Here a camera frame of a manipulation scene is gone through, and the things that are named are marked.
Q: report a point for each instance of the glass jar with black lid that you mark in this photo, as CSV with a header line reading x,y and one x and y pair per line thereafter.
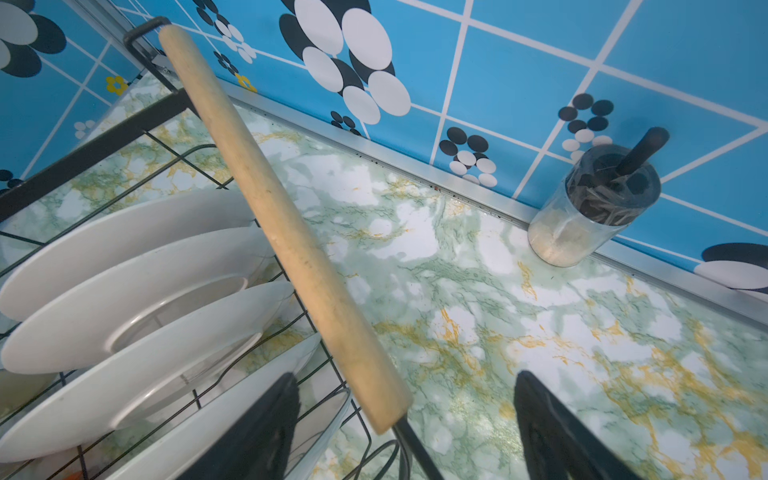
x,y
609,187

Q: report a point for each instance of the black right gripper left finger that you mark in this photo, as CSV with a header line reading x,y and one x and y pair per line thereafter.
x,y
258,445

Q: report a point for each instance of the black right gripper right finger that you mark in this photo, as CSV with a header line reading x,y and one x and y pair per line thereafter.
x,y
556,444

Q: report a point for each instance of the white plate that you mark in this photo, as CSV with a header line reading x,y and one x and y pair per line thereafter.
x,y
79,328
181,447
101,244
148,375

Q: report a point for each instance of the black wire dish rack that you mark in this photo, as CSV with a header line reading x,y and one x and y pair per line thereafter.
x,y
90,153

